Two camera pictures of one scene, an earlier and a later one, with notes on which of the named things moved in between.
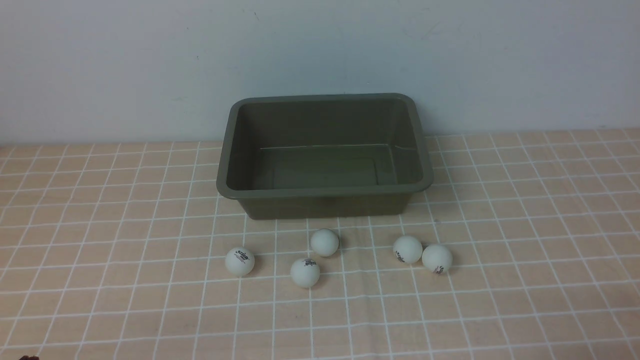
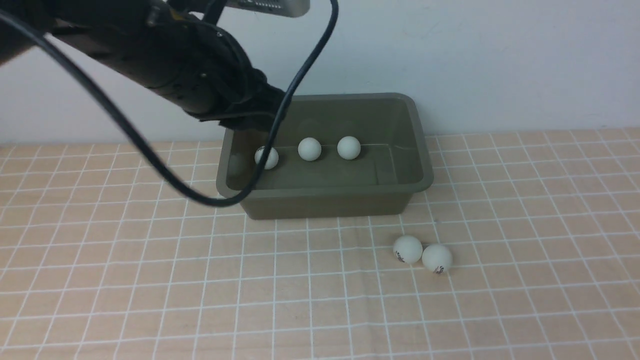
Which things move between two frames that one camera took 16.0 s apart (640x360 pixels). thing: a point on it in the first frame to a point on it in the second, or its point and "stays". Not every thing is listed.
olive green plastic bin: [323, 155] stays
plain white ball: [324, 242] to [272, 160]
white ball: [305, 273] to [348, 147]
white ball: [437, 258] stays
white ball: [239, 261] to [309, 149]
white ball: [407, 249] stays
